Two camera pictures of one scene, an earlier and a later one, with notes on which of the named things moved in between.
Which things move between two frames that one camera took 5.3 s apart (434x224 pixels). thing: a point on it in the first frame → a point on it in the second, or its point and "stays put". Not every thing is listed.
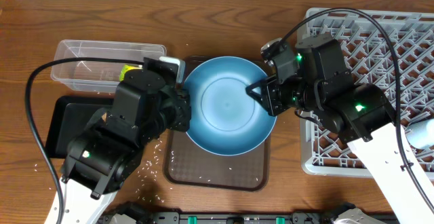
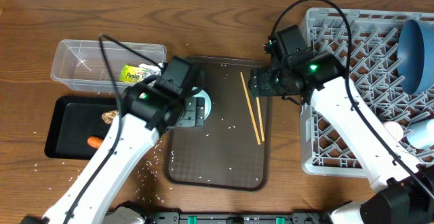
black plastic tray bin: [72, 115] stays put
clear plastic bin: [97, 77] stays put
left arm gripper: [184, 102] → [197, 114]
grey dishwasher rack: [392, 50] stays put
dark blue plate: [226, 120] → [416, 56]
